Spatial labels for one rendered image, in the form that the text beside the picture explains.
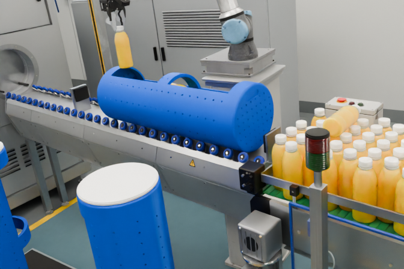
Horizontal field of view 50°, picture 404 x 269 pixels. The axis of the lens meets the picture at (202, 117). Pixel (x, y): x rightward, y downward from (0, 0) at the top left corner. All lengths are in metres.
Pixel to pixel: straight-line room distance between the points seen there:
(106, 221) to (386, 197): 0.86
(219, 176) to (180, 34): 2.09
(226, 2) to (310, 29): 2.62
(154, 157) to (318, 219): 1.01
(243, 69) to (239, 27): 0.24
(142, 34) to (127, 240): 2.75
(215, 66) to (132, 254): 1.07
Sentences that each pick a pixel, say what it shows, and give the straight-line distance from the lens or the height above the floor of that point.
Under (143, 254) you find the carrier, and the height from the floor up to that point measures 0.82.
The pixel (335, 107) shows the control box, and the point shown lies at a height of 1.09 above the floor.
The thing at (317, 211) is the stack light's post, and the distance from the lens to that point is 1.25.
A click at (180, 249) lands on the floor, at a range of 2.85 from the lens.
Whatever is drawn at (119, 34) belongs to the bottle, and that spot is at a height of 1.41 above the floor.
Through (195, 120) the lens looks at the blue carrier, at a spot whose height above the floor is 1.10.
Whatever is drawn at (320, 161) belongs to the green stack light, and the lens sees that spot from 1.16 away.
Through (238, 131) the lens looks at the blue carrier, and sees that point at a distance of 1.65.
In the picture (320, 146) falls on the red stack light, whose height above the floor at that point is 1.23.
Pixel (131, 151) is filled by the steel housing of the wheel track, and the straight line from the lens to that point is 2.18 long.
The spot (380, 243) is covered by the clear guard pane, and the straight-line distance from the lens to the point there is 1.36.
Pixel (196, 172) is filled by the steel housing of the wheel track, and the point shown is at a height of 0.85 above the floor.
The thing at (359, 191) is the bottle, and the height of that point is 1.01.
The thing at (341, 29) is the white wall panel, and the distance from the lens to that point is 4.41.
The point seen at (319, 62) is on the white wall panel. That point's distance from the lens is 4.55.
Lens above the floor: 1.72
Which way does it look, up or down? 21 degrees down
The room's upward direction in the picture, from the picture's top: 7 degrees counter-clockwise
